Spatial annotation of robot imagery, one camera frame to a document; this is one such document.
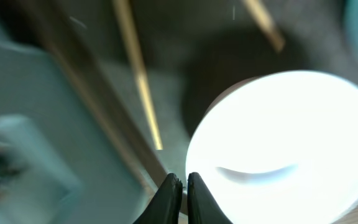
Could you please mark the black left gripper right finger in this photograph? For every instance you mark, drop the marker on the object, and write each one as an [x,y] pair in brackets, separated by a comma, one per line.
[202,207]

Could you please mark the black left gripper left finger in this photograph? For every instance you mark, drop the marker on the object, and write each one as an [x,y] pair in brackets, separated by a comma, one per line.
[165,205]

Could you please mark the white pink bowl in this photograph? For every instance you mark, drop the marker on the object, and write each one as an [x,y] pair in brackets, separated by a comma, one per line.
[282,148]

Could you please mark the grey plastic dish rack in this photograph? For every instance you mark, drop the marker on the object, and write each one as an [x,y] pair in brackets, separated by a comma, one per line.
[57,165]

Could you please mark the dark brown serving tray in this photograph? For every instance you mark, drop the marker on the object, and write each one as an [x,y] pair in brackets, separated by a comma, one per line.
[192,51]

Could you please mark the wooden chopstick right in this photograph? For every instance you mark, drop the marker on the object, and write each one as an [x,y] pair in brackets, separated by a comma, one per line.
[265,22]

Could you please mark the wooden chopstick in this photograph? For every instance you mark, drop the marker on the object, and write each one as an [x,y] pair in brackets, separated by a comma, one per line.
[265,22]
[133,50]

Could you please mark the wooden chopstick left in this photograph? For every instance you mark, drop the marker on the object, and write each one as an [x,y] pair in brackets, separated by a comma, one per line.
[133,50]

